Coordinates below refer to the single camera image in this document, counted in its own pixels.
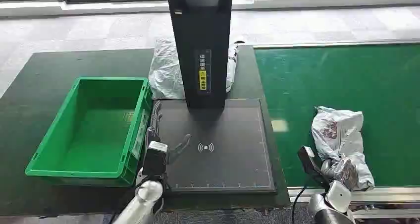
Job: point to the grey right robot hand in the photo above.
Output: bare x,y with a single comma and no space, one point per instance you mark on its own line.
343,171

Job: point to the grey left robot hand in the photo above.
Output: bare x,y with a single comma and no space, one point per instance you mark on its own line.
178,148

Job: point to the white red-print parcel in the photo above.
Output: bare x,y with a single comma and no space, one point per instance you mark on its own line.
341,134

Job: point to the black scanner base pad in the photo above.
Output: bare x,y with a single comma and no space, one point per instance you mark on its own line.
229,150

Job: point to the green conveyor belt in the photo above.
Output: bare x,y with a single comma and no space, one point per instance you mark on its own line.
344,94

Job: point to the grey plastic parcel bag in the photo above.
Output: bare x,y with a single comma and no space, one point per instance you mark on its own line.
165,71

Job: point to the green plastic crate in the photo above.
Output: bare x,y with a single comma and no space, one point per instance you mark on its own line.
95,134

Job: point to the black scanner column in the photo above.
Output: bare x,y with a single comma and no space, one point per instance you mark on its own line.
200,51

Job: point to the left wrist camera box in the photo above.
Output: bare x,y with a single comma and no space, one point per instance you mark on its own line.
155,158

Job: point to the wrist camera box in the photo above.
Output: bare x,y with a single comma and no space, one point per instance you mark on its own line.
155,158
308,160

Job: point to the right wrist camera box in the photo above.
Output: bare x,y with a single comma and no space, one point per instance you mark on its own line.
308,160

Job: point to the silver conveyor frame rail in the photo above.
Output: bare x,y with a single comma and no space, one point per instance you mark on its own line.
387,199

